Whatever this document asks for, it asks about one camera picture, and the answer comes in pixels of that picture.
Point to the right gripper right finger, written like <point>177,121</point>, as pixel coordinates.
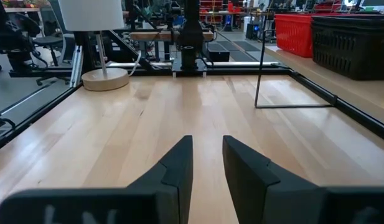
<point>272,199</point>

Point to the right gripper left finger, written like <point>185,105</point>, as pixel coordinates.
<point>166,193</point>

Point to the large red plastic basket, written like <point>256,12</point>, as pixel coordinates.
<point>291,34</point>

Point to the black plastic basket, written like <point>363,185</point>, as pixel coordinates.
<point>350,46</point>

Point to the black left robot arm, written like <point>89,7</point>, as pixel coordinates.
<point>191,37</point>

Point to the black metal shelf leg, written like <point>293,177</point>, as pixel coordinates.
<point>257,77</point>

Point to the wooden shelf board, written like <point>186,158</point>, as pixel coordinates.
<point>350,90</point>

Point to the black floor mat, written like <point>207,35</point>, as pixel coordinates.
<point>241,56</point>
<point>246,46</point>

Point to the black equipment case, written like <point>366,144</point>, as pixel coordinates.
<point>218,53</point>

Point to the wooden workbench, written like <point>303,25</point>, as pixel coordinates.
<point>154,35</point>

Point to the lamp with white shade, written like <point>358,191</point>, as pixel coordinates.
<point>92,15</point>

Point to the black office chair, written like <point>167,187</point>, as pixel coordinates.
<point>47,42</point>

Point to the silver metal corner bracket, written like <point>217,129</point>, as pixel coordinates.
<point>76,65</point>

